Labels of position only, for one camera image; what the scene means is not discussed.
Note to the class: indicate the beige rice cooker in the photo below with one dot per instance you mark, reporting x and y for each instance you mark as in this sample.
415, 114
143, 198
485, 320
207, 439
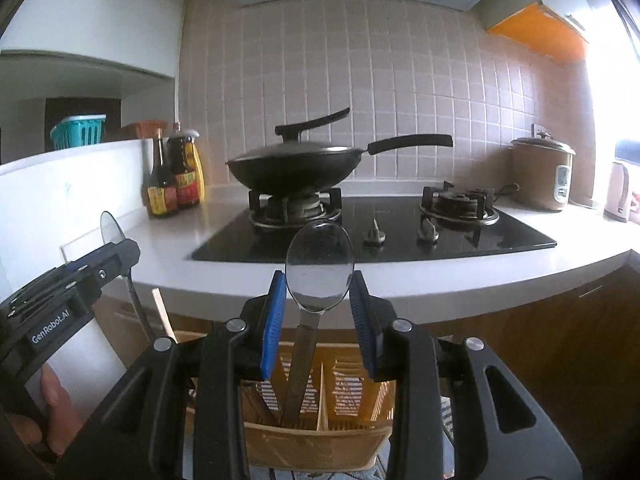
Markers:
537, 175

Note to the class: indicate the white electric kettle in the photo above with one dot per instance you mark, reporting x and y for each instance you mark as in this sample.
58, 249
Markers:
617, 190

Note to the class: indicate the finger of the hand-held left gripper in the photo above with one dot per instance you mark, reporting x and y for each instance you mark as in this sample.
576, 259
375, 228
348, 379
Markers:
85, 259
110, 267

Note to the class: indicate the black wok lid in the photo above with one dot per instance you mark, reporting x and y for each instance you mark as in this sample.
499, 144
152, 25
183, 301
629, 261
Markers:
300, 132

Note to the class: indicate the large dark sauce bottle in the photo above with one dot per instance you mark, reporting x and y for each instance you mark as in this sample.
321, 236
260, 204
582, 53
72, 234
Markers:
186, 185

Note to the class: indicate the yellow plastic utensil basket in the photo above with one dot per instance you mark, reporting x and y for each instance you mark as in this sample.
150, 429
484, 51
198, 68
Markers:
310, 445

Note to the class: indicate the metal stove knob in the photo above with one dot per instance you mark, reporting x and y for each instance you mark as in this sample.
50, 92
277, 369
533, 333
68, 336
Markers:
375, 234
429, 232

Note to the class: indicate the white kitchen countertop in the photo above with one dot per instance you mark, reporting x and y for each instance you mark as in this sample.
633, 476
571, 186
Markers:
210, 230

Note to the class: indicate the wooden base cabinet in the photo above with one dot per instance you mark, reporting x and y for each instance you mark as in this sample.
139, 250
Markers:
575, 360

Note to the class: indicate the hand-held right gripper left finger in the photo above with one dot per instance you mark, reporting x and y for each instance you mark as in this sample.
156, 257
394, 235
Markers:
272, 325

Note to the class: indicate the black glass gas stove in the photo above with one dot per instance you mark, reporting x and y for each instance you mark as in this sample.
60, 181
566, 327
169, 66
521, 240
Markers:
400, 247

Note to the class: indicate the teal plastic basket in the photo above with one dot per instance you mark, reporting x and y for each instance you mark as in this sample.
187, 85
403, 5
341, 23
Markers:
80, 132

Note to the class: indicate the orange wall cabinet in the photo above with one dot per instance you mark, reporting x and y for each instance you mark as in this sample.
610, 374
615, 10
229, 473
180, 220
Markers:
540, 30

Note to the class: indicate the person's left hand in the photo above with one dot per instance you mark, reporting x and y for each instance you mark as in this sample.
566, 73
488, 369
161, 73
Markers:
60, 410

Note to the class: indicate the wall socket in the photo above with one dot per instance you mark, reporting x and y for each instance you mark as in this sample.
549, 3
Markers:
541, 130

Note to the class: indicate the window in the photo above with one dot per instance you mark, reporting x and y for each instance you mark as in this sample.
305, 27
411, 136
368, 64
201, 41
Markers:
615, 85

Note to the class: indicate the slim dark sauce bottle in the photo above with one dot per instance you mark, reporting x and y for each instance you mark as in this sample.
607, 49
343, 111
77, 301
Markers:
161, 200

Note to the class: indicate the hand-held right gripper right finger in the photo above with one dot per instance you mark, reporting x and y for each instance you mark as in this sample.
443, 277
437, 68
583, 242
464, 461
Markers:
362, 325

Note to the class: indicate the black wok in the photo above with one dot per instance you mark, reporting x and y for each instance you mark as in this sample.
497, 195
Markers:
295, 167

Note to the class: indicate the metal spoon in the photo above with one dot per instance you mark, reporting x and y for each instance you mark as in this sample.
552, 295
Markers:
111, 230
320, 260

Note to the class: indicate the wooden chopstick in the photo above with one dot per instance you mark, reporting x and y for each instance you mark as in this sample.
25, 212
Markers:
162, 315

